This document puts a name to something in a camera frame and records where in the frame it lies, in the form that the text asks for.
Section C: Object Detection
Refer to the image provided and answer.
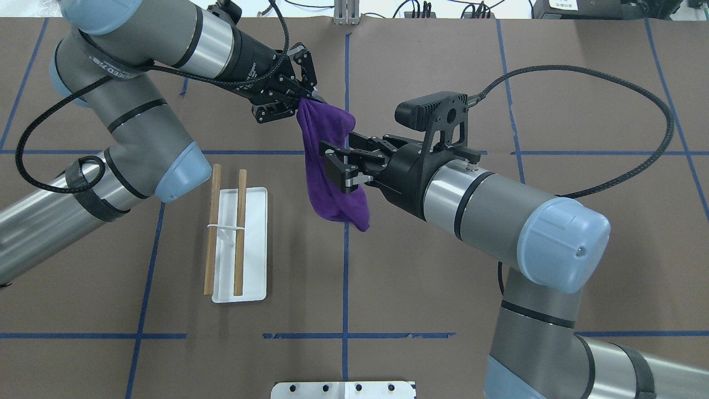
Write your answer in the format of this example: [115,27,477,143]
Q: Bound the aluminium frame post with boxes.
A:
[333,0,361,25]

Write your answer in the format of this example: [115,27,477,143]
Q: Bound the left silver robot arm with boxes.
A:
[1,1,321,288]

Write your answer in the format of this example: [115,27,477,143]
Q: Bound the purple towel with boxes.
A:
[296,98,370,232]

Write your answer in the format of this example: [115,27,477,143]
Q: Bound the white rack base tray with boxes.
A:
[211,187,268,304]

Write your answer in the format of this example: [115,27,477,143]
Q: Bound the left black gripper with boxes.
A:
[227,28,327,124]

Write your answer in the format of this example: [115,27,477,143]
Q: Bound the black braided cable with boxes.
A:
[470,65,675,199]
[16,0,291,195]

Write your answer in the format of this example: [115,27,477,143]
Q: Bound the right black braided cable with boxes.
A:
[470,65,675,199]

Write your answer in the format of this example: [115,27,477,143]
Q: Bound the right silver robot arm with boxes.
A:
[317,133,707,398]

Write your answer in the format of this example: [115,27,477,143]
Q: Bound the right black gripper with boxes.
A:
[319,133,450,220]

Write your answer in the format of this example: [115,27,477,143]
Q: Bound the white rack centre post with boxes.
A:
[207,224,245,247]

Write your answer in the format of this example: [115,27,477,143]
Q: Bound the upper wooden rack bar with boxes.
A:
[203,164,222,295]

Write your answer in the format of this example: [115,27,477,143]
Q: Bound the wooden rack bar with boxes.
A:
[203,164,222,295]
[233,169,248,297]

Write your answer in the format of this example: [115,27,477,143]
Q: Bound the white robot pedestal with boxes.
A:
[270,381,417,398]

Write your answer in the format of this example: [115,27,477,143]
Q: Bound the left black braided cable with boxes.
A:
[16,0,291,195]

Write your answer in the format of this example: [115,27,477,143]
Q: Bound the lower wooden rack bar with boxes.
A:
[233,169,248,297]

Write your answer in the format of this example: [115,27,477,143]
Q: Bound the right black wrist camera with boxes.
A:
[394,91,485,166]

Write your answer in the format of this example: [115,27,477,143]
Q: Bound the black computer box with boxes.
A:
[532,1,682,20]

